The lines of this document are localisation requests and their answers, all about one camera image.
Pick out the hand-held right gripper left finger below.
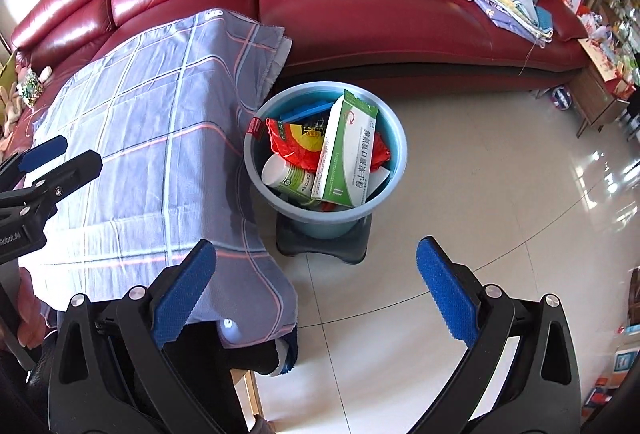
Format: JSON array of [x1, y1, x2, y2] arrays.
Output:
[[46, 239, 218, 434]]

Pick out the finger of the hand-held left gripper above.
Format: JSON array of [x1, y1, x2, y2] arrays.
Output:
[[0, 151, 103, 227], [0, 135, 69, 187]]

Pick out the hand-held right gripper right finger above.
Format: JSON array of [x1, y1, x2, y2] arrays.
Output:
[[416, 237, 583, 434]]

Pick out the blue-green plastic bucket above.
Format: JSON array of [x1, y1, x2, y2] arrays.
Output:
[[243, 81, 408, 237]]

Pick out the white green plastic canister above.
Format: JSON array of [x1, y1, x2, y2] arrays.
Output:
[[261, 154, 321, 202]]

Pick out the green white medicine box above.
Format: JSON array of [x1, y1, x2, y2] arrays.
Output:
[[311, 89, 380, 209]]

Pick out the red yellow snack wrapper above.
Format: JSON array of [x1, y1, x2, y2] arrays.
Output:
[[265, 117, 331, 175]]

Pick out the blue cardboard box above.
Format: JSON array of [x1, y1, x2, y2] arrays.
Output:
[[279, 99, 335, 124]]

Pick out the person's left hand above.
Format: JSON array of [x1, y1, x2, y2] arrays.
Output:
[[17, 267, 49, 350]]

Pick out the beige plush toy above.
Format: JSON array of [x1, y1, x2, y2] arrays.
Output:
[[0, 64, 53, 140]]

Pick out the bag of green beads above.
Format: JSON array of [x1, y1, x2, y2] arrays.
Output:
[[17, 68, 43, 108]]

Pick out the grey plaid tablecloth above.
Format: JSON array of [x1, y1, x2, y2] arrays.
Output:
[[22, 9, 301, 375]]

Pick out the person's black trousers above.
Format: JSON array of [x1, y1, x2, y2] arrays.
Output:
[[162, 320, 281, 434]]

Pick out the green cushion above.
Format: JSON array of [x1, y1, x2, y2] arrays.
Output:
[[0, 52, 17, 88]]

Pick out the colourful printed box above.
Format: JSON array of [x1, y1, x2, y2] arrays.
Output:
[[590, 344, 636, 410]]

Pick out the blue white ball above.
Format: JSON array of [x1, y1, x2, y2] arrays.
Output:
[[548, 85, 576, 111]]

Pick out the wooden side table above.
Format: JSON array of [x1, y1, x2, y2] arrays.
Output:
[[575, 37, 636, 137]]

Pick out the black chair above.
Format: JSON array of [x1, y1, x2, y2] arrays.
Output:
[[620, 84, 640, 140]]

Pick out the red leather sofa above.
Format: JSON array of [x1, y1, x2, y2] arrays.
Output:
[[0, 0, 593, 155]]

